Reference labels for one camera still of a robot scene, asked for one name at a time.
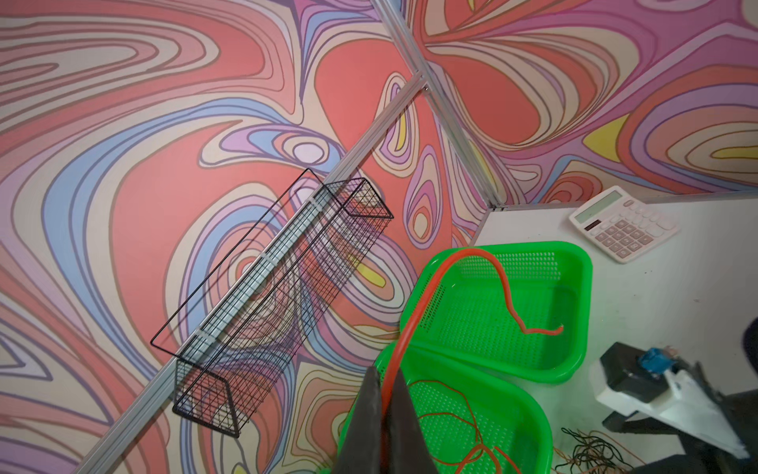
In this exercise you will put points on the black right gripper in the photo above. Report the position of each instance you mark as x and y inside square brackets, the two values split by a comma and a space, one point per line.
[698, 457]

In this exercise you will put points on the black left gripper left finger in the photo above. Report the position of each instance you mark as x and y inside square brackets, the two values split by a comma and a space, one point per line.
[362, 450]

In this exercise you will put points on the right green plastic basket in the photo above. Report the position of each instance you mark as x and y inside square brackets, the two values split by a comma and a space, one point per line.
[540, 334]

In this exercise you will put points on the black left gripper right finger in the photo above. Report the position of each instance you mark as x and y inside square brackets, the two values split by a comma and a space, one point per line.
[407, 451]

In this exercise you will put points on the black wire basket back wall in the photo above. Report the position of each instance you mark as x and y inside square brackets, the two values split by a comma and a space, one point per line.
[260, 281]

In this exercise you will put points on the white pink calculator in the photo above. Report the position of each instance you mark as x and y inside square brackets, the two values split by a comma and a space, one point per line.
[621, 226]

